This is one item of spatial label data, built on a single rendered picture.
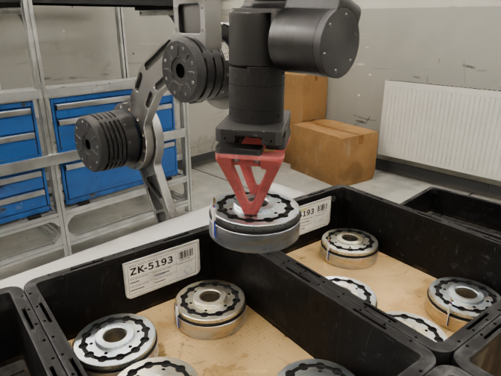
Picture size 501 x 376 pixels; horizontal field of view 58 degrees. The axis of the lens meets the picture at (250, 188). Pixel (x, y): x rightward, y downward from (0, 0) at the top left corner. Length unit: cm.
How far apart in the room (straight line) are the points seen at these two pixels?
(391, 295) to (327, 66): 46
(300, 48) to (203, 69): 61
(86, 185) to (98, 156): 116
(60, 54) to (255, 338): 289
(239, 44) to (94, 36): 302
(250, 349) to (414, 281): 32
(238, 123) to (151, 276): 32
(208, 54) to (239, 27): 57
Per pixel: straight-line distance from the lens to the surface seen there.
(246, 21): 44
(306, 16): 40
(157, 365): 58
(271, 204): 50
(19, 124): 237
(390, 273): 82
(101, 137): 139
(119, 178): 265
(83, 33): 341
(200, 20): 104
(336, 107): 425
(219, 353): 63
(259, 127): 44
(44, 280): 64
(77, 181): 254
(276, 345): 64
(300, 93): 393
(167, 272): 70
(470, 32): 369
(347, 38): 41
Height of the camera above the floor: 124
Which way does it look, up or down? 21 degrees down
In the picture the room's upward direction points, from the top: straight up
